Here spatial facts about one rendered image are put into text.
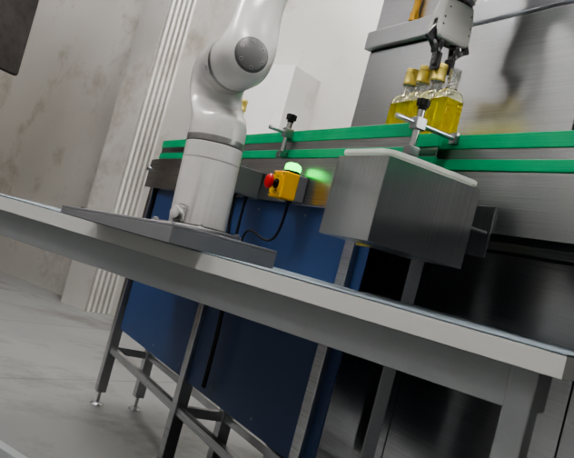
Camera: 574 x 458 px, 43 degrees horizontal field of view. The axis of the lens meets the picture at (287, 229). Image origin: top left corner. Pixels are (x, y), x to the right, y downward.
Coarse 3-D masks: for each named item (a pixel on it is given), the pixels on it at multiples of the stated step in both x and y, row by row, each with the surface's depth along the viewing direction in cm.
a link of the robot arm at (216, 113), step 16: (208, 48) 152; (192, 80) 157; (208, 80) 153; (192, 96) 155; (208, 96) 154; (224, 96) 156; (240, 96) 159; (192, 112) 151; (208, 112) 148; (224, 112) 148; (240, 112) 158; (192, 128) 149; (208, 128) 147; (224, 128) 147; (240, 128) 149; (240, 144) 150
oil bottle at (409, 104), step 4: (416, 92) 181; (420, 92) 181; (408, 96) 182; (412, 96) 180; (416, 96) 180; (404, 100) 183; (408, 100) 182; (412, 100) 180; (416, 100) 179; (404, 104) 182; (408, 104) 181; (412, 104) 179; (404, 108) 182; (408, 108) 181; (412, 108) 179; (404, 112) 182; (408, 112) 180; (412, 112) 179; (400, 120) 182
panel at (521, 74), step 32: (480, 32) 188; (512, 32) 177; (544, 32) 168; (480, 64) 185; (512, 64) 174; (544, 64) 165; (480, 96) 181; (512, 96) 172; (544, 96) 163; (480, 128) 178; (512, 128) 169; (544, 128) 160
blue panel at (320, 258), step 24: (168, 192) 290; (168, 216) 283; (264, 216) 210; (288, 216) 198; (312, 216) 187; (288, 240) 195; (312, 240) 184; (336, 240) 174; (288, 264) 191; (312, 264) 181; (336, 264) 171; (360, 264) 163
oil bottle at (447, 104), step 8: (448, 88) 170; (440, 96) 171; (448, 96) 169; (456, 96) 170; (432, 104) 173; (440, 104) 170; (448, 104) 169; (456, 104) 170; (432, 112) 172; (440, 112) 169; (448, 112) 169; (456, 112) 170; (432, 120) 171; (440, 120) 169; (448, 120) 169; (456, 120) 171; (440, 128) 169; (448, 128) 170; (456, 128) 171
